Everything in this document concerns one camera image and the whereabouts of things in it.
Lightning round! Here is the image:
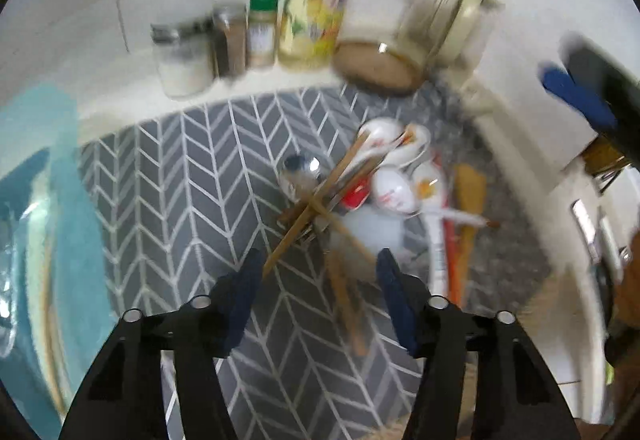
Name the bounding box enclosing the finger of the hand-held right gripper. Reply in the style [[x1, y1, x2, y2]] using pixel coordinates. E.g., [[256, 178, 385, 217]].
[[537, 34, 640, 156]]

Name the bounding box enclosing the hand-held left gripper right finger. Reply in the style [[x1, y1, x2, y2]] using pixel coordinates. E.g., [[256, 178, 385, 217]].
[[375, 247, 583, 440]]

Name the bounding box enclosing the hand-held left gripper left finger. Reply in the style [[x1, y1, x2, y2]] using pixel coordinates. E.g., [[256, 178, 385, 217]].
[[60, 247, 266, 440]]

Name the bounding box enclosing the white plastic rice paddle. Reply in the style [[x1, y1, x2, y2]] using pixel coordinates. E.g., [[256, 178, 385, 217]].
[[345, 210, 406, 266]]

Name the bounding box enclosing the white ceramic spoon red print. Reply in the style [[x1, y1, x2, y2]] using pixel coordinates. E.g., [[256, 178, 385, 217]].
[[357, 117, 406, 171], [372, 165, 421, 216]]

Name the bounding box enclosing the ceramic spoon red geometric pattern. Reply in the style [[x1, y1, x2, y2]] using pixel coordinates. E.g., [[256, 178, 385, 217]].
[[342, 183, 373, 211]]

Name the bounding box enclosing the wooden spatula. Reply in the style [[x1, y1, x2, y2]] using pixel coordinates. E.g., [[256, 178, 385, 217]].
[[452, 164, 488, 306]]

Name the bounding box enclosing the teal plastic basin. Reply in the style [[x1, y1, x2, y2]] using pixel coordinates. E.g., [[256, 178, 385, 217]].
[[0, 83, 118, 440]]

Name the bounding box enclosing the wooden rack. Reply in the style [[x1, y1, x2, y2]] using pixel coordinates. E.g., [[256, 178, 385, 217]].
[[580, 135, 633, 193]]

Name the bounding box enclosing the grey chevron mat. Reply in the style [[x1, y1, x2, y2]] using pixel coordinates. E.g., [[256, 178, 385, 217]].
[[75, 85, 556, 440]]

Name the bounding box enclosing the glass kettle cream lid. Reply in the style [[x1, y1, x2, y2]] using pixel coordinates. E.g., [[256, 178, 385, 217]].
[[395, 0, 506, 71]]

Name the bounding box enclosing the glass salt jar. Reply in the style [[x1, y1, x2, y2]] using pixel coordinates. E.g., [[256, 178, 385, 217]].
[[150, 23, 216, 101]]

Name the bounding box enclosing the brown spice jar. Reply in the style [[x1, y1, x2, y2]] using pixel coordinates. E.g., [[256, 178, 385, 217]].
[[210, 3, 248, 78]]

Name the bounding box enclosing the green-capped spice jar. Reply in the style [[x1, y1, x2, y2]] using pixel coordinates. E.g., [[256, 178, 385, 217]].
[[246, 0, 281, 70]]

